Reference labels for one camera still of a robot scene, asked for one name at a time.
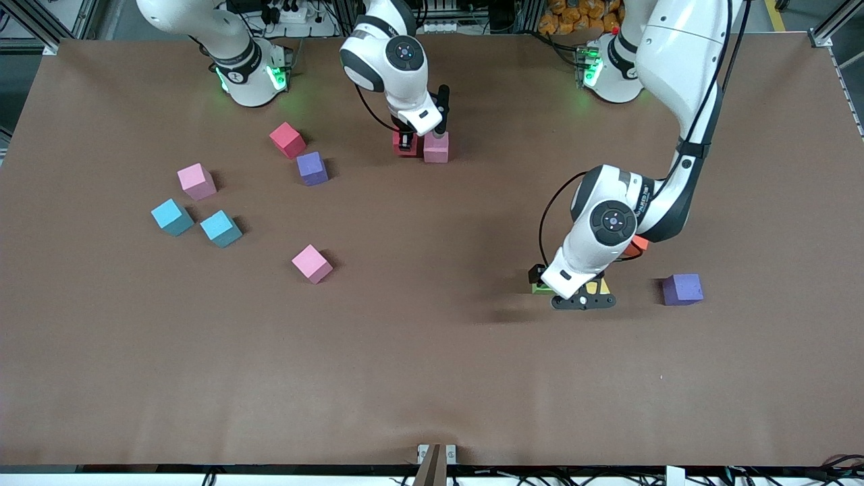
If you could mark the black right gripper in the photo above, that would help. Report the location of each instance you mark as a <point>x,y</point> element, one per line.
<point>405,139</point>

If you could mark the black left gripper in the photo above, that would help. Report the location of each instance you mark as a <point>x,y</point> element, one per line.
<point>537,274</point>

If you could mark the red foam block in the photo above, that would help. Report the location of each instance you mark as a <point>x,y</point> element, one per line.
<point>287,138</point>
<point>418,145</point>

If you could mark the green foam block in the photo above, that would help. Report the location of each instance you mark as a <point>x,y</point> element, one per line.
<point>540,289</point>

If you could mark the pink foam block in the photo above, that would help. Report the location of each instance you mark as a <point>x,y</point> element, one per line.
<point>311,262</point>
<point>196,179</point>
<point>435,150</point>

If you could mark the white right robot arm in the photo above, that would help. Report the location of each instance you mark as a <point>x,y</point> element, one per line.
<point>405,88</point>

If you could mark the yellow foam block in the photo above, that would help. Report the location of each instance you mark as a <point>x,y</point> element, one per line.
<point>599,287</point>

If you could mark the purple foam block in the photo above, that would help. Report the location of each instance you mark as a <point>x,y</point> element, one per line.
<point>682,289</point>
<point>312,167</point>

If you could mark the orange foam block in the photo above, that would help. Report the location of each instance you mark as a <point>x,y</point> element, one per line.
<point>638,244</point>

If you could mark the small white power strip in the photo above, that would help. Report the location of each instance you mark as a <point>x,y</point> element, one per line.
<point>445,27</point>

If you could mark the large white power strip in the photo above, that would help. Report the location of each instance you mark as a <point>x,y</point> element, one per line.
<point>304,28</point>

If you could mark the dark equipment rack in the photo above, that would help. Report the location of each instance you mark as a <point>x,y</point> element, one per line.
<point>486,10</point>

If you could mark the cyan foam block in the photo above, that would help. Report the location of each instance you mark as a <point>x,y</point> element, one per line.
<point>220,227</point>
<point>171,216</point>

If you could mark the bag of orange fruits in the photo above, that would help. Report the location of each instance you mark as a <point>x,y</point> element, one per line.
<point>574,17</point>

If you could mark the white paper tag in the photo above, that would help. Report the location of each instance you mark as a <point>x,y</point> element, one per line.
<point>675,476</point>

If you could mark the grey bracket with brown post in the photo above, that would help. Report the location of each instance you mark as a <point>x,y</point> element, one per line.
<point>435,466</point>

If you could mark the aluminium frame profile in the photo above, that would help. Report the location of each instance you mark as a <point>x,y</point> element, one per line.
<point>820,39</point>
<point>51,48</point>

